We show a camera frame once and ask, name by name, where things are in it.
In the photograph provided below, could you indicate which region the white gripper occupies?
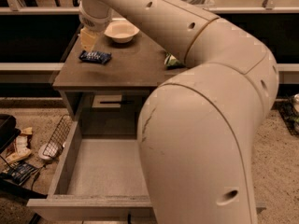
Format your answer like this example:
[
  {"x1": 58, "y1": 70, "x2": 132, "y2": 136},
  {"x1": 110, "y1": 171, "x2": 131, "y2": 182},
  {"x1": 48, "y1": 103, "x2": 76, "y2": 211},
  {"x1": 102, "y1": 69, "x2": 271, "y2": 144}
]
[{"x1": 79, "y1": 10, "x2": 111, "y2": 51}]

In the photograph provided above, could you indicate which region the dark blue rxbar wrapper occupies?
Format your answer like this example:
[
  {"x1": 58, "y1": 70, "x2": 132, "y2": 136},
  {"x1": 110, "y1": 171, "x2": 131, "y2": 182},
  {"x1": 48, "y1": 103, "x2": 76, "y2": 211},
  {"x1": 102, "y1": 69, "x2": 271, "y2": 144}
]
[{"x1": 78, "y1": 50, "x2": 112, "y2": 64}]

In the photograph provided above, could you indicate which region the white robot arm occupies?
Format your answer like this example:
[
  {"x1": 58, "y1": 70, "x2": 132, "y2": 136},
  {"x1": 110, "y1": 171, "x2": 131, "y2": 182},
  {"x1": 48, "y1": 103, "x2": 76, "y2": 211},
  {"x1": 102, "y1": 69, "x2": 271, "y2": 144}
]
[{"x1": 80, "y1": 0, "x2": 278, "y2": 224}]

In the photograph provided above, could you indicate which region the grey cabinet with counter top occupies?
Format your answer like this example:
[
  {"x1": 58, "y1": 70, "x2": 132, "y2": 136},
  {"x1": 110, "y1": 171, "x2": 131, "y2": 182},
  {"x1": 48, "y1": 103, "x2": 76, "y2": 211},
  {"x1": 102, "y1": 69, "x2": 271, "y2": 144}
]
[{"x1": 53, "y1": 32, "x2": 183, "y2": 139}]

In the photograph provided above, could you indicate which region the open grey top drawer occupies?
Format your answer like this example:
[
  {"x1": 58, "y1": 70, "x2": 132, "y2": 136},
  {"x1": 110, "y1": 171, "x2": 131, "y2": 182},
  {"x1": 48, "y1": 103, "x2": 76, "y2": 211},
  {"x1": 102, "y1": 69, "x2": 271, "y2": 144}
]
[{"x1": 28, "y1": 124, "x2": 265, "y2": 224}]

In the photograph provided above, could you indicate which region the white paper bowl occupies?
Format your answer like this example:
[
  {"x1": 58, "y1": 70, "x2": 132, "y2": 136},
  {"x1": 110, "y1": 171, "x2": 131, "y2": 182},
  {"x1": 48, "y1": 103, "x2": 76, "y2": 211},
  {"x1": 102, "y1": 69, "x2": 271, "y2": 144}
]
[{"x1": 105, "y1": 21, "x2": 139, "y2": 44}]

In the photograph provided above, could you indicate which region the white label with black slot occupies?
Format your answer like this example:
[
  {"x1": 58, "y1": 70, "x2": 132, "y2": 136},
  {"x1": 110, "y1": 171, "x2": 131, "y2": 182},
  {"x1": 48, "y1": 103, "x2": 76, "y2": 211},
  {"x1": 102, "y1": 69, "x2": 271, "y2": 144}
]
[{"x1": 92, "y1": 94, "x2": 134, "y2": 108}]

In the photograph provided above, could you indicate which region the green chip bag lying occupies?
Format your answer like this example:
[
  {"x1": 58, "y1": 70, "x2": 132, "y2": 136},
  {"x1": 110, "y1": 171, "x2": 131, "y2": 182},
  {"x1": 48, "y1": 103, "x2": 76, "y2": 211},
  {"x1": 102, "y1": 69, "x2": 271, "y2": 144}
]
[{"x1": 164, "y1": 53, "x2": 185, "y2": 69}]

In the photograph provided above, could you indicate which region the white round lid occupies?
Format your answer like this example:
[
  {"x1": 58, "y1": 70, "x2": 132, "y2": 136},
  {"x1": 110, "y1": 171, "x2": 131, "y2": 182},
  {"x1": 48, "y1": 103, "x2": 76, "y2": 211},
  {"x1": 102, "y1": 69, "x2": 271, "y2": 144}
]
[{"x1": 38, "y1": 143, "x2": 59, "y2": 161}]

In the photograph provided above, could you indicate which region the orange white snack packet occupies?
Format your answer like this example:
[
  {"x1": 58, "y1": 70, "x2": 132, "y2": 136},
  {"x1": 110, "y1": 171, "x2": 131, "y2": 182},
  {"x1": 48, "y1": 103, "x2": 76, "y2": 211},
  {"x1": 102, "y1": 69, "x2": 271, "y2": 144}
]
[{"x1": 5, "y1": 127, "x2": 33, "y2": 164}]

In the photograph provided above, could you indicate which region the black bin on left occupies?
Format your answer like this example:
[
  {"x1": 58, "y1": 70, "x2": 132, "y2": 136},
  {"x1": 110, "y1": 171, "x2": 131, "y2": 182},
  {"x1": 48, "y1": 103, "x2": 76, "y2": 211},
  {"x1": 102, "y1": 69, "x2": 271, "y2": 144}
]
[{"x1": 0, "y1": 114, "x2": 21, "y2": 153}]

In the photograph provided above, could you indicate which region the dark blue snack packet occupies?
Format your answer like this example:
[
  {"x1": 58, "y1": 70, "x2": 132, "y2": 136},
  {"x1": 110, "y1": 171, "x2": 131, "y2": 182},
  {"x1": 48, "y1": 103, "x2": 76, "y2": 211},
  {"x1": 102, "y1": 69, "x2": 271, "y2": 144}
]
[{"x1": 0, "y1": 161, "x2": 37, "y2": 185}]

